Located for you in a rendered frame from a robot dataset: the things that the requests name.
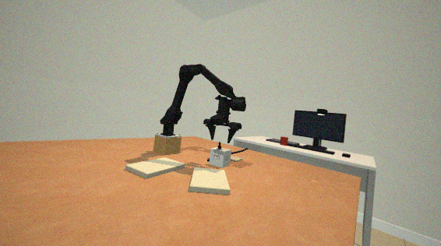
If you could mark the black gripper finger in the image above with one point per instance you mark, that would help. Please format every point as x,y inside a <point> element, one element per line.
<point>231,133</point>
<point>212,130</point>

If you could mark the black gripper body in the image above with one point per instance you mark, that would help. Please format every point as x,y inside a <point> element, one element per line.
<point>232,125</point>

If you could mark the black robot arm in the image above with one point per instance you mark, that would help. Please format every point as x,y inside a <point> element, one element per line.
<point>186,74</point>

